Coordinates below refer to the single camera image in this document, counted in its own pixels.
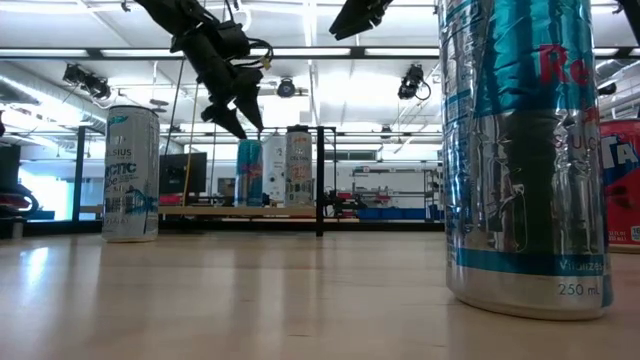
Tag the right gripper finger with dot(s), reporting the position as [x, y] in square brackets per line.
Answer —
[355, 12]
[367, 20]

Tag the black dome ceiling camera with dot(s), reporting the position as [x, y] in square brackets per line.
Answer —
[606, 90]

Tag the wooden shelf board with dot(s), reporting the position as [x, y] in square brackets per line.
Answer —
[210, 211]

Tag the silver ventilation duct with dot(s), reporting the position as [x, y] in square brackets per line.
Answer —
[612, 70]
[45, 95]

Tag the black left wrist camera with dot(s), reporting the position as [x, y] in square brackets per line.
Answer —
[232, 40]

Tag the black office chair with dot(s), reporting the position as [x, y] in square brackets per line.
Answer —
[12, 190]

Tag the white Celsius can orange print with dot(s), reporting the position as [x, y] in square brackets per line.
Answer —
[300, 175]

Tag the black shelf divider post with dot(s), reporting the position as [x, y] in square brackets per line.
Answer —
[320, 190]

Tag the black computer monitor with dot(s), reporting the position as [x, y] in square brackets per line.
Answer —
[172, 175]

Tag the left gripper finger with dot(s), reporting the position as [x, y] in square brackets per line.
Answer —
[251, 97]
[222, 117]

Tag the red Fanta can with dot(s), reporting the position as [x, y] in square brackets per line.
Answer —
[622, 200]

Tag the black machine on bench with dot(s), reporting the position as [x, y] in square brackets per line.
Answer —
[345, 204]

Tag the blue storage bin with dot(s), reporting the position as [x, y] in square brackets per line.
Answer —
[390, 214]

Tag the white Celsius Arctic can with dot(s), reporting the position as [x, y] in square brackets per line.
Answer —
[130, 190]

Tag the metal shelving rack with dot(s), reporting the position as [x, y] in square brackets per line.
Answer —
[390, 171]

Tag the black box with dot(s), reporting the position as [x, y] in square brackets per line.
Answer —
[9, 167]

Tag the blue silver Red Bull can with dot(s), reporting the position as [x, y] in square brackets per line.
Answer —
[249, 175]
[525, 175]

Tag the black ceiling spotlights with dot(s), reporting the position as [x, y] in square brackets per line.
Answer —
[75, 74]

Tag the black aluminium table frame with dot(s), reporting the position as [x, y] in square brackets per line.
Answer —
[200, 226]

